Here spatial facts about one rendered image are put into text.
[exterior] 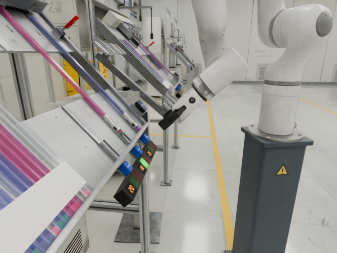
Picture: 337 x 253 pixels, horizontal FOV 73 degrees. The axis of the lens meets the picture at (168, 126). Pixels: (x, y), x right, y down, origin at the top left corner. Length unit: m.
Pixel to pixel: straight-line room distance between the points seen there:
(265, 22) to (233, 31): 7.45
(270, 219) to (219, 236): 0.50
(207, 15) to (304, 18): 0.28
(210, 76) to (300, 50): 0.28
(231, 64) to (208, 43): 0.12
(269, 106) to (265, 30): 0.25
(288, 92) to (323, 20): 0.22
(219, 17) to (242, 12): 7.74
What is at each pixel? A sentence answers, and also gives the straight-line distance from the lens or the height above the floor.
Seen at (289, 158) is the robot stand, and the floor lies 0.63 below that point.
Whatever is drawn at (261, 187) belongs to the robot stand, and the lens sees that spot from 0.92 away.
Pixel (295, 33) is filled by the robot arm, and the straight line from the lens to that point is 0.80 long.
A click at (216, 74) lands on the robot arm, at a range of 0.70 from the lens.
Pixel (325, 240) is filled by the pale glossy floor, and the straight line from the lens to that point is 1.65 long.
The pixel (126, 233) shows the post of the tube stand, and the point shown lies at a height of 0.01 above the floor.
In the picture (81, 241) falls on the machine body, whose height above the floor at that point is 0.16.
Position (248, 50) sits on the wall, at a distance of 8.39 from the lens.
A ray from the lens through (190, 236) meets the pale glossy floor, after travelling 1.43.
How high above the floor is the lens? 0.98
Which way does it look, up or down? 18 degrees down
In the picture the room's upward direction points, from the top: straight up
